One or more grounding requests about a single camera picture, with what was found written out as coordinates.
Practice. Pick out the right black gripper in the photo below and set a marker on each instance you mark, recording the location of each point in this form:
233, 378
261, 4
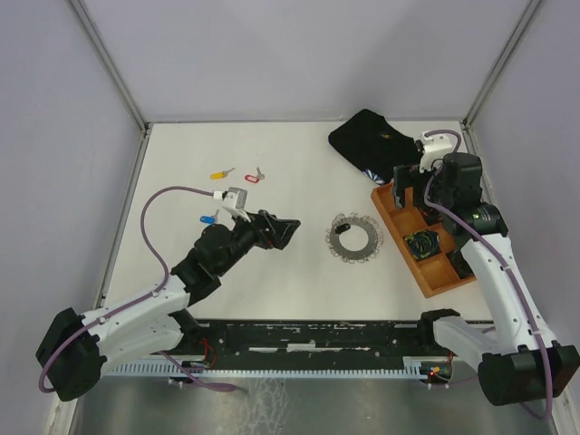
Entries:
406, 177

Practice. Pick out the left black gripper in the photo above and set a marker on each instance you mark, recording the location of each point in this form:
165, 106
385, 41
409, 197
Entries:
279, 230

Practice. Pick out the metal disc with keyrings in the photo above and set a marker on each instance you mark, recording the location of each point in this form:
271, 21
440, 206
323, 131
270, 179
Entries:
360, 244

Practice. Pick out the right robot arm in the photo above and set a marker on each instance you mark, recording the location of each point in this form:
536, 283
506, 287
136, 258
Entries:
523, 361

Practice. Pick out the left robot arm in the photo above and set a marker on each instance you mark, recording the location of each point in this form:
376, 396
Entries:
78, 349

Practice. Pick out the black folded cloth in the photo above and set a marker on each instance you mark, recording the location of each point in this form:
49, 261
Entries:
373, 146

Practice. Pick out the red open tagged key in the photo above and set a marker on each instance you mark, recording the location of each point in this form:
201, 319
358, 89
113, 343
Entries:
255, 178

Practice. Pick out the patterned item in tray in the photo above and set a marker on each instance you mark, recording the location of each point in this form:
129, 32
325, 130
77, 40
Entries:
423, 244

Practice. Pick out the blue tagged key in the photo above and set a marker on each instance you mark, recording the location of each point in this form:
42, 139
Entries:
210, 219

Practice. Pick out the yellow tagged key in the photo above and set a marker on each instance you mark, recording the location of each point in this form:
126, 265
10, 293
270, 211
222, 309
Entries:
221, 174

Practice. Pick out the wooden compartment tray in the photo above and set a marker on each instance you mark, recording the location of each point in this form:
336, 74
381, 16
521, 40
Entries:
437, 274

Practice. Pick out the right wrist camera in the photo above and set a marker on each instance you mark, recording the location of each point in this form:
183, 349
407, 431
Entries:
434, 145

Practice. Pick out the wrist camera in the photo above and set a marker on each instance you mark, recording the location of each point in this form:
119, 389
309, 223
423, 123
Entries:
434, 145
233, 202

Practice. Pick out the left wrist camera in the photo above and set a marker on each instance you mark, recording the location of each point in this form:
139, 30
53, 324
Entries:
233, 202

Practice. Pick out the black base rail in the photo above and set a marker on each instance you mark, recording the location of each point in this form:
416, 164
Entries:
308, 344

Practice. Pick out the white slotted cable duct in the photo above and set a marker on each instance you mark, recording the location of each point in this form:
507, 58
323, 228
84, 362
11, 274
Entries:
157, 367

